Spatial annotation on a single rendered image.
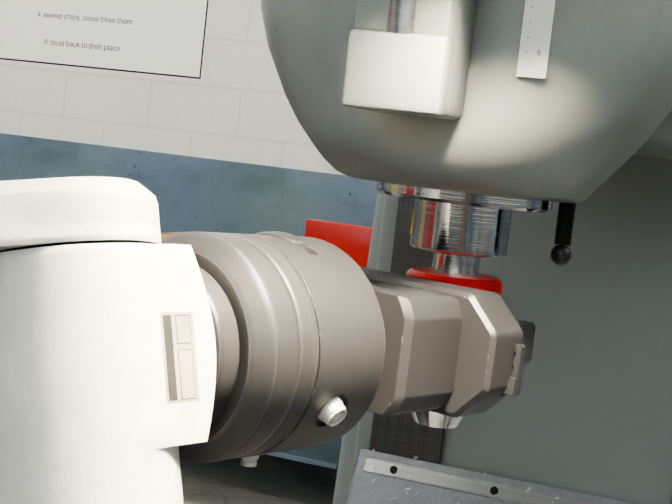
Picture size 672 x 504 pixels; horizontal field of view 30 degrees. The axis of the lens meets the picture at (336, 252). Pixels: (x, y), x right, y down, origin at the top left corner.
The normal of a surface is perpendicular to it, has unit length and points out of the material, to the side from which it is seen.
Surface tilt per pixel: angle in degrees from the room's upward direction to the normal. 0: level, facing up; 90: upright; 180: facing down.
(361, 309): 63
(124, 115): 90
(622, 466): 90
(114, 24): 90
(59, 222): 77
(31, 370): 82
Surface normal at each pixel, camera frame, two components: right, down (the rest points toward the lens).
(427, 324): 0.77, 0.14
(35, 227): 0.21, -0.11
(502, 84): -0.26, 0.11
